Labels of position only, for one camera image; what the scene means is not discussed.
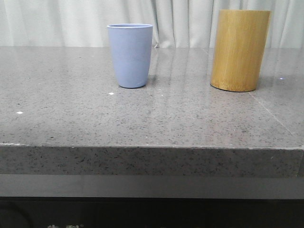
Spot blue plastic cup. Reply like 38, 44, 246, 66
107, 24, 153, 88

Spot dark cabinet under counter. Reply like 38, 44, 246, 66
0, 174, 304, 228

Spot white pleated curtain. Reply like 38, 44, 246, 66
0, 0, 304, 48

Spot bamboo cylinder holder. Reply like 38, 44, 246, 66
210, 9, 271, 92

